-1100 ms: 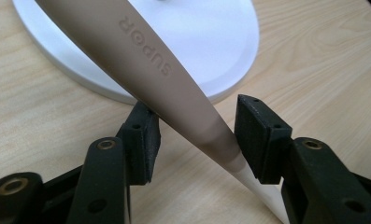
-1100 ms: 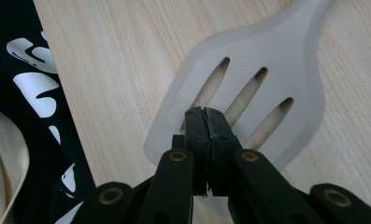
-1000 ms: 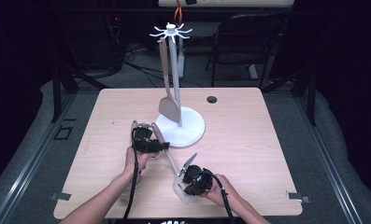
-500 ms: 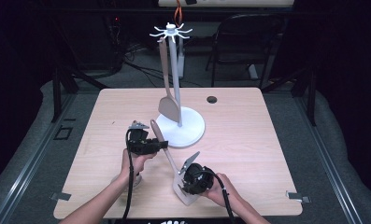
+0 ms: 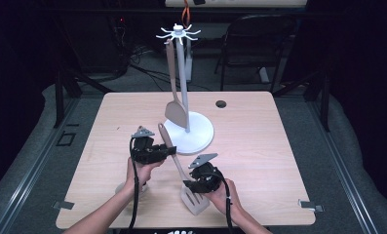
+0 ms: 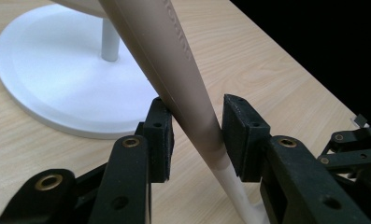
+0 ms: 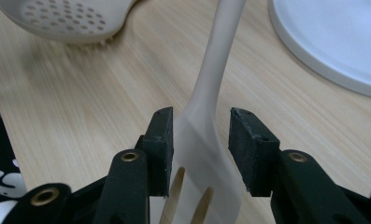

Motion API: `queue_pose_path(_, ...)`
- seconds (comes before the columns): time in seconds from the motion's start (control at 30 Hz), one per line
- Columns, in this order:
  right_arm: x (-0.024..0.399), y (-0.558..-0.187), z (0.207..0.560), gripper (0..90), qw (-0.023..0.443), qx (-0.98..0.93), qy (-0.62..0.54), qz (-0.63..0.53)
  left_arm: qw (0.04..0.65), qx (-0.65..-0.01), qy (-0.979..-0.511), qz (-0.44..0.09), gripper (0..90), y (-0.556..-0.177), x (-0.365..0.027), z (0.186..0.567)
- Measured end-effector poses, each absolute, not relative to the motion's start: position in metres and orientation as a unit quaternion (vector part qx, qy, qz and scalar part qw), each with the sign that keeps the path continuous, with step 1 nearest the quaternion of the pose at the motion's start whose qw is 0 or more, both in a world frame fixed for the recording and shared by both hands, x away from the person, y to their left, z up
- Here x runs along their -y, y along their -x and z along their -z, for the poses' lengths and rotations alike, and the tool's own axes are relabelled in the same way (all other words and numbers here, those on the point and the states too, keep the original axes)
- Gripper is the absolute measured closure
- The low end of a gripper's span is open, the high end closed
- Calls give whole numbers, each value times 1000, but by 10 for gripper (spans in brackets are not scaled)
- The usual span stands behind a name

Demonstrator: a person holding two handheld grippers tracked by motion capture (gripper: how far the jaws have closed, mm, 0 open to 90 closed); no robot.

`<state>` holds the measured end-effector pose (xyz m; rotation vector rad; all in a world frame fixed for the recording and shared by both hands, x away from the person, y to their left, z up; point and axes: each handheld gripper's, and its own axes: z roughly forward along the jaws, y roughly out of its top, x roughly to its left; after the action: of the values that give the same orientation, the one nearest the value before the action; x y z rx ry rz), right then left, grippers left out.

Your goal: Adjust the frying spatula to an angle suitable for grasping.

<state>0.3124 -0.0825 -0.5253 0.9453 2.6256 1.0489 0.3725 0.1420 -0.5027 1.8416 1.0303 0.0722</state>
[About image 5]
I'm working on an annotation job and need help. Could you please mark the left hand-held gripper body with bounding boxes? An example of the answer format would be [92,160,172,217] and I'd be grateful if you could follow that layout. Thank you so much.
[130,125,166,166]

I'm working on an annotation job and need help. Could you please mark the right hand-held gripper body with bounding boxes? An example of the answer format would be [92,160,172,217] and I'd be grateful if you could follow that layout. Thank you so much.
[187,152,227,193]

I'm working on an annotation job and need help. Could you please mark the beige slotted spatula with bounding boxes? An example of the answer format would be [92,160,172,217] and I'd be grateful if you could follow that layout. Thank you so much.
[157,122,212,216]

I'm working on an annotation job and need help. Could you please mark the white utensil rack stand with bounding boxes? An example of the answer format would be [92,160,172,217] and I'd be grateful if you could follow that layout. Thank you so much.
[155,23,215,156]

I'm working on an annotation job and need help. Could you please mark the beige solid spatula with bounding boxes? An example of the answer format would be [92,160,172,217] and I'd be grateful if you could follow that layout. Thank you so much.
[164,38,190,130]

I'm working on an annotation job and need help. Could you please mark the person's left hand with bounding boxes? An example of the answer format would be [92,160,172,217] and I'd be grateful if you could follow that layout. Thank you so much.
[125,157,166,193]

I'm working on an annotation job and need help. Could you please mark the person's right hand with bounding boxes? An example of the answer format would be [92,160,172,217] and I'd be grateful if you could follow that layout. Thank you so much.
[210,177,244,218]

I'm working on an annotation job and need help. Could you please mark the white table leg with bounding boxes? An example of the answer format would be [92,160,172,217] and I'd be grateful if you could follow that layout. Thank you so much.
[184,36,194,83]
[258,66,270,84]

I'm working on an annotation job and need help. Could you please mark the black metal stand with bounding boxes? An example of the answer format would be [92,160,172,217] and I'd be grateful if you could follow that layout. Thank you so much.
[272,69,332,133]
[53,66,115,130]

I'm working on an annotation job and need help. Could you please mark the black folding chair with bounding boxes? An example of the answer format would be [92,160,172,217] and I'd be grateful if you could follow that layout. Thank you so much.
[213,14,298,94]

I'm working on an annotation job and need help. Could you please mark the white table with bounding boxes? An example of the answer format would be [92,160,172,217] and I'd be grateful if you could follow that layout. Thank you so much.
[164,0,309,9]

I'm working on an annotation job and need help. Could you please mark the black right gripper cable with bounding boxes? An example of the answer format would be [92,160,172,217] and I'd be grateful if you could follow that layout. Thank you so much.
[213,171,237,234]

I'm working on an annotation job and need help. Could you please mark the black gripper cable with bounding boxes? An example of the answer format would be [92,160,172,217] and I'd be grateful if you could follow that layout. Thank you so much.
[129,137,141,234]
[213,171,237,234]

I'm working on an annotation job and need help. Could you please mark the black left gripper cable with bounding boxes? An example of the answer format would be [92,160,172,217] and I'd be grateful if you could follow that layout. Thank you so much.
[129,137,141,234]

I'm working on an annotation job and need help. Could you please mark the black floor cables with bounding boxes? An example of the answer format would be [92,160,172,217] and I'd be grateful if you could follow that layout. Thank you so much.
[114,16,213,93]

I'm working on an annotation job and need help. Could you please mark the metal table bracket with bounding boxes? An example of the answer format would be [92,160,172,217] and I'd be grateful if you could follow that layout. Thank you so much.
[52,200,75,211]
[297,198,326,214]

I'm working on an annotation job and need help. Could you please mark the metal floor rail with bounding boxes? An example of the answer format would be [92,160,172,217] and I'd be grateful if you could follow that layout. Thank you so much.
[0,97,81,234]
[306,97,380,234]

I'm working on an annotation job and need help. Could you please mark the orange strap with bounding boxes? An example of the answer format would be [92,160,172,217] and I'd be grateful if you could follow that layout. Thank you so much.
[180,0,192,25]

